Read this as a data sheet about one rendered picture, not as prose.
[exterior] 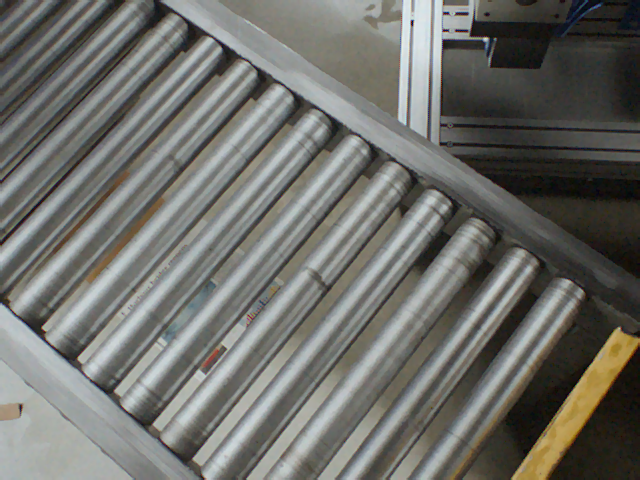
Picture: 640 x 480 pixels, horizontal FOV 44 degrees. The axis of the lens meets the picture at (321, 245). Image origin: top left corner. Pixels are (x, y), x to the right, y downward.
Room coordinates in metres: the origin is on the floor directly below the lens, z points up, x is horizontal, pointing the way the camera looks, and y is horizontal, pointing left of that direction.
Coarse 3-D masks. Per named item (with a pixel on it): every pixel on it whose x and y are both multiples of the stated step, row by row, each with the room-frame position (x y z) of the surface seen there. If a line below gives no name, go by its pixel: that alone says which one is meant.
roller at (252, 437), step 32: (416, 224) 0.34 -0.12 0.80; (384, 256) 0.31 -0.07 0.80; (416, 256) 0.30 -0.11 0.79; (352, 288) 0.27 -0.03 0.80; (384, 288) 0.27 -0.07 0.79; (320, 320) 0.24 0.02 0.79; (352, 320) 0.23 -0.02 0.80; (320, 352) 0.20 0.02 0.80; (288, 384) 0.17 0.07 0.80; (320, 384) 0.17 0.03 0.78; (256, 416) 0.14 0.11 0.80; (288, 416) 0.14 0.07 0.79; (224, 448) 0.11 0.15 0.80; (256, 448) 0.11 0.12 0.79
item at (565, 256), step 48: (192, 0) 0.73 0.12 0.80; (240, 48) 0.64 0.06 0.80; (288, 48) 0.63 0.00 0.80; (336, 96) 0.54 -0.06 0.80; (336, 144) 0.51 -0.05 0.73; (384, 144) 0.46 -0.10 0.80; (432, 144) 0.44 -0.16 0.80; (480, 192) 0.37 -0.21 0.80; (528, 240) 0.29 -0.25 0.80; (576, 240) 0.28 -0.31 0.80; (624, 288) 0.21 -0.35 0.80
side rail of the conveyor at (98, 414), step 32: (0, 320) 0.31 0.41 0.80; (0, 352) 0.27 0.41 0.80; (32, 352) 0.27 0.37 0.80; (32, 384) 0.23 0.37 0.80; (64, 384) 0.22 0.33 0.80; (64, 416) 0.18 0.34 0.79; (96, 416) 0.18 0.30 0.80; (128, 416) 0.17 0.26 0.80; (128, 448) 0.13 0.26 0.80; (160, 448) 0.13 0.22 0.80
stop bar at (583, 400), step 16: (624, 336) 0.15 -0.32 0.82; (608, 352) 0.14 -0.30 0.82; (624, 352) 0.14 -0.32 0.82; (592, 368) 0.12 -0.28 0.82; (608, 368) 0.12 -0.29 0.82; (592, 384) 0.11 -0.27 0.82; (608, 384) 0.10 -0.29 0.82; (576, 400) 0.09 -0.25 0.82; (592, 400) 0.09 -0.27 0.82; (560, 416) 0.08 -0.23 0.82; (576, 416) 0.08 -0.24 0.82; (544, 432) 0.07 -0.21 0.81; (560, 432) 0.06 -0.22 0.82; (576, 432) 0.06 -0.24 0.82; (544, 448) 0.05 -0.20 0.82; (560, 448) 0.05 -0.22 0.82; (528, 464) 0.04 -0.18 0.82; (544, 464) 0.03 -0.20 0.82
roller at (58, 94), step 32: (128, 0) 0.76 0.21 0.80; (96, 32) 0.71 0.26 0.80; (128, 32) 0.71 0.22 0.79; (64, 64) 0.67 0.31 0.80; (96, 64) 0.66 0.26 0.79; (32, 96) 0.63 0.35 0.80; (64, 96) 0.62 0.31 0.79; (0, 128) 0.59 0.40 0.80; (32, 128) 0.58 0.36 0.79; (0, 160) 0.54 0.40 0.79
